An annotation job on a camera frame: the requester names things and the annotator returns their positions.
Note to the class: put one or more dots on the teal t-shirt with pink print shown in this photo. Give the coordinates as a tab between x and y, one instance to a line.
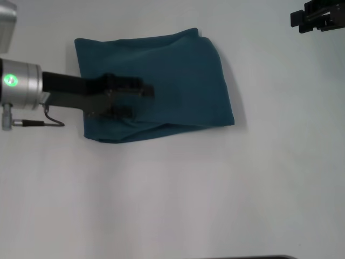
161	81

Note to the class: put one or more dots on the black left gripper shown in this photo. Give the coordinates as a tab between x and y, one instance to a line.
78	94

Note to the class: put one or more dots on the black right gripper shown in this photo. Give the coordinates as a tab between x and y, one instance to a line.
335	14

